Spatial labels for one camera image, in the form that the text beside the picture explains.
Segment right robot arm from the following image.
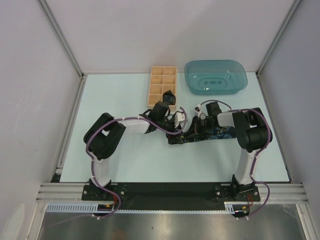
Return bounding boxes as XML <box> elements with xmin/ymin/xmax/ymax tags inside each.
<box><xmin>183</xmin><ymin>100</ymin><xmax>273</xmax><ymax>202</ymax></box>

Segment aluminium frame rail left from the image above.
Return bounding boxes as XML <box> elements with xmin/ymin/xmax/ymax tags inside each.
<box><xmin>37</xmin><ymin>0</ymin><xmax>84</xmax><ymax>79</ymax></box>

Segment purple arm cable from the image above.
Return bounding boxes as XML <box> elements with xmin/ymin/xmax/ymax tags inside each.
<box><xmin>51</xmin><ymin>106</ymin><xmax>189</xmax><ymax>226</ymax></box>
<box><xmin>196</xmin><ymin>99</ymin><xmax>273</xmax><ymax>221</ymax></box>

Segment teal plastic basin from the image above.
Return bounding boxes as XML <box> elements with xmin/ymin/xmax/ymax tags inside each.
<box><xmin>184</xmin><ymin>60</ymin><xmax>248</xmax><ymax>96</ymax></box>

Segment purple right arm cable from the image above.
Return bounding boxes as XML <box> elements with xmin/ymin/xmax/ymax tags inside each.
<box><xmin>196</xmin><ymin>99</ymin><xmax>273</xmax><ymax>221</ymax></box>

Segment blue yellow patterned tie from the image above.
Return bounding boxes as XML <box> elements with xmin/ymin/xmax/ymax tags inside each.
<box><xmin>166</xmin><ymin>124</ymin><xmax>237</xmax><ymax>145</ymax></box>

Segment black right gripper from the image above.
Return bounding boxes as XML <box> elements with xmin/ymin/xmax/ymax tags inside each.
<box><xmin>184</xmin><ymin>115</ymin><xmax>216</xmax><ymax>139</ymax></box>

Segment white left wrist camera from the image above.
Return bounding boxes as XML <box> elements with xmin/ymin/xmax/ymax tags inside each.
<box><xmin>174</xmin><ymin>111</ymin><xmax>188</xmax><ymax>126</ymax></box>

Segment wooden compartment organizer box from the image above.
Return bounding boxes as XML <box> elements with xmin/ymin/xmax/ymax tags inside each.
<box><xmin>147</xmin><ymin>65</ymin><xmax>178</xmax><ymax>109</ymax></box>

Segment aluminium front rail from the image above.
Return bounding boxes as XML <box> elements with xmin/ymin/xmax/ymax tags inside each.
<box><xmin>36</xmin><ymin>182</ymin><xmax>309</xmax><ymax>204</ymax></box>

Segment light blue cable duct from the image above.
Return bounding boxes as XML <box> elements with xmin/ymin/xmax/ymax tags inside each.
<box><xmin>46</xmin><ymin>202</ymin><xmax>118</xmax><ymax>213</ymax></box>

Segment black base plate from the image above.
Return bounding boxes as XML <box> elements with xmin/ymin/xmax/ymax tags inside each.
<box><xmin>81</xmin><ymin>181</ymin><xmax>261</xmax><ymax>211</ymax></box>

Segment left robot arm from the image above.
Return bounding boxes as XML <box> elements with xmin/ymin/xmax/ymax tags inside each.
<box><xmin>83</xmin><ymin>101</ymin><xmax>188</xmax><ymax>200</ymax></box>

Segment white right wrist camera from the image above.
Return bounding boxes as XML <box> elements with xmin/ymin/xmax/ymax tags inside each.
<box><xmin>194</xmin><ymin>104</ymin><xmax>204</xmax><ymax>118</ymax></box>

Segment rolled dark green tie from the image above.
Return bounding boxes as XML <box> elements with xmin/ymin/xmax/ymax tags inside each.
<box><xmin>162</xmin><ymin>89</ymin><xmax>177</xmax><ymax>106</ymax></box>

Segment aluminium frame post right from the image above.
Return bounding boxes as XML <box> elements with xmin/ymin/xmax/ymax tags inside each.
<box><xmin>255</xmin><ymin>0</ymin><xmax>303</xmax><ymax>79</ymax></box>

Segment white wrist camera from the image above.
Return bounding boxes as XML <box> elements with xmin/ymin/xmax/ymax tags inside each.
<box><xmin>174</xmin><ymin>111</ymin><xmax>188</xmax><ymax>126</ymax></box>
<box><xmin>194</xmin><ymin>104</ymin><xmax>204</xmax><ymax>118</ymax></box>

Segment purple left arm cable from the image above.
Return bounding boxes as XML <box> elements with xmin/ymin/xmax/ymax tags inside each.
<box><xmin>51</xmin><ymin>106</ymin><xmax>189</xmax><ymax>226</ymax></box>

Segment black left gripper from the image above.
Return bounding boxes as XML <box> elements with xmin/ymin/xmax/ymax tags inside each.
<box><xmin>157</xmin><ymin>117</ymin><xmax>183</xmax><ymax>144</ymax></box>

